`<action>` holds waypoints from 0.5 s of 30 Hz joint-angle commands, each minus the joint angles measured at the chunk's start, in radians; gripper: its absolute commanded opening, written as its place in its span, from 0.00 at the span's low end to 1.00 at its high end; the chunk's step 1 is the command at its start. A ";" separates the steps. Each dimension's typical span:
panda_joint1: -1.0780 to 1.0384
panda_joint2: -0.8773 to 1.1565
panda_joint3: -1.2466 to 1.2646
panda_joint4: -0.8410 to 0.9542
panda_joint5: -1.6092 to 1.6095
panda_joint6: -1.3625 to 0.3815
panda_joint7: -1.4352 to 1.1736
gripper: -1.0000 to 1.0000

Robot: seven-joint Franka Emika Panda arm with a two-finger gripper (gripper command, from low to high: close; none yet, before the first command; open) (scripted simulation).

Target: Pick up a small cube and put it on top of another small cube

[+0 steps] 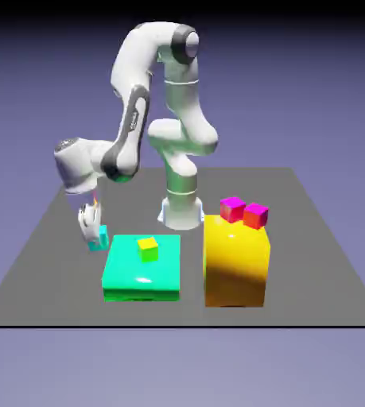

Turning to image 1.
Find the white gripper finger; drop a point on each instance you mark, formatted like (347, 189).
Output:
(94, 246)
(104, 236)

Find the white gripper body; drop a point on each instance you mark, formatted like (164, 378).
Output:
(87, 222)

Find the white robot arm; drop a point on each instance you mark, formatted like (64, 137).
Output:
(131, 79)

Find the small yellow-green cube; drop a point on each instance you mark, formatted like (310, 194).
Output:
(148, 249)

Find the small magenta cube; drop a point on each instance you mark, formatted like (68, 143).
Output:
(255, 216)
(232, 209)

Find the large green box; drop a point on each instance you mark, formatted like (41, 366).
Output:
(141, 267)

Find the large yellow box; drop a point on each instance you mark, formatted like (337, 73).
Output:
(235, 264)

